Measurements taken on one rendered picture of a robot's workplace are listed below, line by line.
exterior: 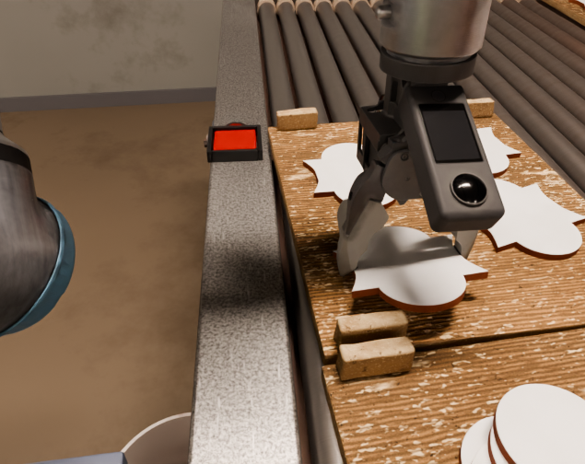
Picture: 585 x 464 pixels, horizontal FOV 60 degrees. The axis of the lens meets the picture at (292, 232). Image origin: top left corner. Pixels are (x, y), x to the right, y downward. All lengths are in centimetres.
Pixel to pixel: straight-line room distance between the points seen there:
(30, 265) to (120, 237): 171
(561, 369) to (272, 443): 24
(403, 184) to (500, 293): 16
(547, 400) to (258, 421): 21
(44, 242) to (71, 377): 128
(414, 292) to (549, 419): 14
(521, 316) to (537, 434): 14
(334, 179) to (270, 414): 30
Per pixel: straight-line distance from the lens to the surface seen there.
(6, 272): 39
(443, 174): 36
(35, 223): 42
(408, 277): 46
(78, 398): 163
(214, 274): 53
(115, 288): 189
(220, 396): 44
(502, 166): 69
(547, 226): 61
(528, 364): 47
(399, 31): 38
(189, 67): 306
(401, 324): 43
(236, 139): 73
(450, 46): 38
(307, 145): 70
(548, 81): 106
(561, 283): 55
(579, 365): 48
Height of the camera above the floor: 128
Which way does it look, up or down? 39 degrees down
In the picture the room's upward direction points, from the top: straight up
